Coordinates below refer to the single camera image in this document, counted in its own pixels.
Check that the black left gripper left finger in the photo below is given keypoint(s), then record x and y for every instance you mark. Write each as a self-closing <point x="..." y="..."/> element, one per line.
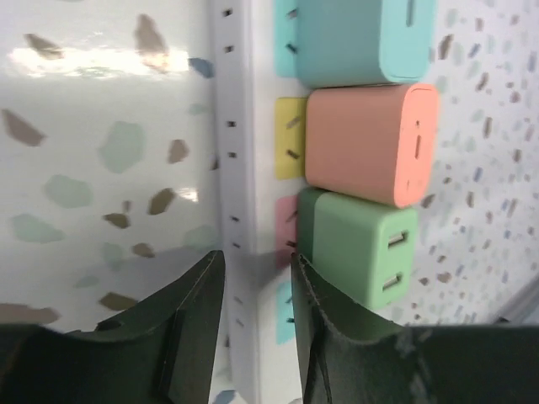
<point x="161" y="350"/>

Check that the green charger plug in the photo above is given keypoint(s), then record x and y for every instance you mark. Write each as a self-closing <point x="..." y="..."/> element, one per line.
<point x="364" y="249"/>

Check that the salmon pink charger plug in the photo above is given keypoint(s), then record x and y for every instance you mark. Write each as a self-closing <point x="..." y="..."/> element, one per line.
<point x="374" y="143"/>

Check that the light cyan charger plug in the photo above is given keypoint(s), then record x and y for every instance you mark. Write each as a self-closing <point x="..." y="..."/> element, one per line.
<point x="343" y="43"/>

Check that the white power strip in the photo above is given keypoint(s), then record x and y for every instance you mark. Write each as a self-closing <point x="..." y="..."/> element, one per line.
<point x="255" y="53"/>

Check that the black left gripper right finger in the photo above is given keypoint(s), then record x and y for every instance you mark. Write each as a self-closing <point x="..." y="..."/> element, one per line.
<point x="349" y="354"/>

